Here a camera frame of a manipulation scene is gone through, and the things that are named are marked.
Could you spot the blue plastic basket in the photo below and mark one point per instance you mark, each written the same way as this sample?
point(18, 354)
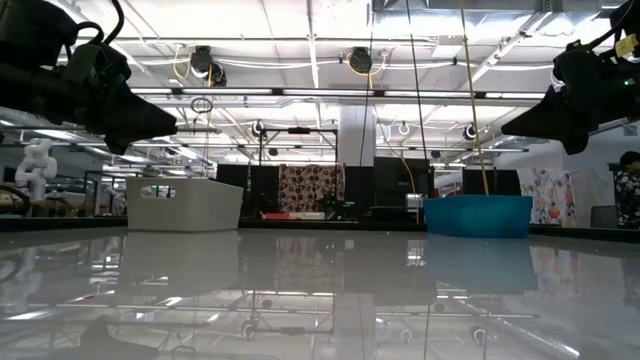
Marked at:
point(475, 217)

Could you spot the yellow tag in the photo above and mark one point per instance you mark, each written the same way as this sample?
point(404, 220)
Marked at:
point(626, 45)

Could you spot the person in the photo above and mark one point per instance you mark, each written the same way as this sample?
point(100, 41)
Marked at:
point(627, 195)

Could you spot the red flat object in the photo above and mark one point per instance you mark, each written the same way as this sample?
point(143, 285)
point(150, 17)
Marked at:
point(280, 216)

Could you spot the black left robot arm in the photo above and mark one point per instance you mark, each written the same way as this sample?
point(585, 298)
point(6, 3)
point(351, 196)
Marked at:
point(30, 30)

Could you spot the small black ceiling reel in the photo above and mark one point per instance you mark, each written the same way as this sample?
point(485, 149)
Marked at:
point(257, 129)
point(469, 132)

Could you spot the long ceiling light bar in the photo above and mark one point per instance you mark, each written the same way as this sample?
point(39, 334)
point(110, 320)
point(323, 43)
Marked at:
point(225, 91)

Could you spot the brown patterned cloth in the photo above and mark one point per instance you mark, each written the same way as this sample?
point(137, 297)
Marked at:
point(305, 185)

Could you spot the white floral cloth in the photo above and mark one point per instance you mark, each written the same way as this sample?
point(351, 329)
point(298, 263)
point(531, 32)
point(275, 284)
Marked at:
point(545, 190)

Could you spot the grey bin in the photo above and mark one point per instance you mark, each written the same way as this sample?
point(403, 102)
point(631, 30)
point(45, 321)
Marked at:
point(603, 217)

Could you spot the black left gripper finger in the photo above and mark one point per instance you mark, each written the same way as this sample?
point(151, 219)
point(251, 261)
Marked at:
point(130, 117)

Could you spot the black metal rig frame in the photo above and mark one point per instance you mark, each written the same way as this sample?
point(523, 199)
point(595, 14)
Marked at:
point(298, 130)

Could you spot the black partition panel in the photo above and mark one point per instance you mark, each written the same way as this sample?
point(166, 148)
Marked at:
point(250, 185)
point(390, 175)
point(500, 182)

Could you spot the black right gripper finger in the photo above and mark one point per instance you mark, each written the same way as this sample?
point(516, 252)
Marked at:
point(560, 120)

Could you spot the beige plastic basket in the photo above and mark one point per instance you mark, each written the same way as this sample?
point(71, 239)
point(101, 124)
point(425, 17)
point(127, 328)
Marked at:
point(200, 205)

